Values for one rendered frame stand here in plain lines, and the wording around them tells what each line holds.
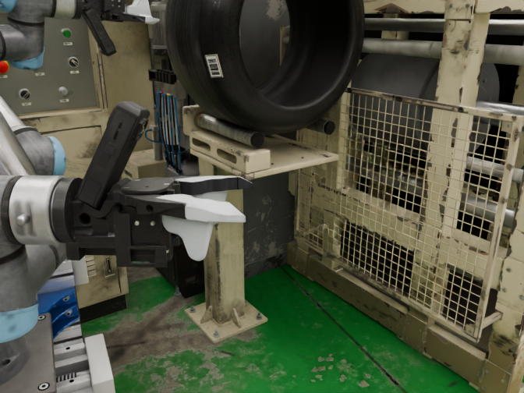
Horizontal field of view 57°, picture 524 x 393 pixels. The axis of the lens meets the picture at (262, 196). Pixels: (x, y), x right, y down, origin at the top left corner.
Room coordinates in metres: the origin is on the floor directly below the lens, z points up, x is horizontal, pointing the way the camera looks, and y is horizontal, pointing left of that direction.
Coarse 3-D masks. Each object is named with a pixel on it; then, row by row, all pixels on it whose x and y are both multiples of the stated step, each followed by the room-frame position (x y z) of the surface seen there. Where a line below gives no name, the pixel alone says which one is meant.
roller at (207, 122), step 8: (200, 120) 1.59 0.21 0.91; (208, 120) 1.55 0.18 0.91; (216, 120) 1.53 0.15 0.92; (208, 128) 1.55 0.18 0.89; (216, 128) 1.50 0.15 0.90; (224, 128) 1.46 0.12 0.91; (232, 128) 1.43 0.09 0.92; (240, 128) 1.41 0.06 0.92; (232, 136) 1.42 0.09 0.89; (240, 136) 1.38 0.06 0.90; (248, 136) 1.35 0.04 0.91; (256, 136) 1.34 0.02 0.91; (248, 144) 1.36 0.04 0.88; (256, 144) 1.34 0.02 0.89
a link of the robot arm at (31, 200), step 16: (32, 176) 0.48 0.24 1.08; (48, 176) 0.48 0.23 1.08; (64, 176) 0.50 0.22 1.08; (16, 192) 0.46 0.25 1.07; (32, 192) 0.46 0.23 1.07; (48, 192) 0.46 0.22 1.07; (16, 208) 0.45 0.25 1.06; (32, 208) 0.44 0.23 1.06; (48, 208) 0.45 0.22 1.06; (16, 224) 0.44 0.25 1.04; (32, 224) 0.44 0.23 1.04; (48, 224) 0.44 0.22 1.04; (32, 240) 0.45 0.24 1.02; (48, 240) 0.45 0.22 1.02
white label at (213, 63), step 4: (208, 56) 1.28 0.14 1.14; (212, 56) 1.27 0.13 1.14; (216, 56) 1.27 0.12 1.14; (208, 60) 1.28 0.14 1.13; (212, 60) 1.28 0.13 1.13; (216, 60) 1.27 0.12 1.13; (208, 64) 1.29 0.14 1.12; (212, 64) 1.28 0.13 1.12; (216, 64) 1.27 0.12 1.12; (208, 68) 1.29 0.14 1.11; (212, 68) 1.28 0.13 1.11; (216, 68) 1.28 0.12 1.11; (220, 68) 1.27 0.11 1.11; (212, 72) 1.29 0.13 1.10; (216, 72) 1.28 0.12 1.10; (220, 72) 1.27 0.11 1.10; (212, 76) 1.29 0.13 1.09; (216, 76) 1.28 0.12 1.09; (220, 76) 1.28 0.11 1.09
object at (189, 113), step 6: (186, 108) 1.60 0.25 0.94; (192, 108) 1.61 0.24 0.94; (198, 108) 1.62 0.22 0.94; (186, 114) 1.60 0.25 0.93; (192, 114) 1.61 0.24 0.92; (198, 114) 1.62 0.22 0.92; (210, 114) 1.65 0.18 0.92; (186, 120) 1.60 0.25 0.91; (192, 120) 1.61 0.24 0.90; (186, 126) 1.60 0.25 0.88; (192, 126) 1.61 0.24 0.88; (198, 126) 1.62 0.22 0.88; (186, 132) 1.60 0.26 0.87
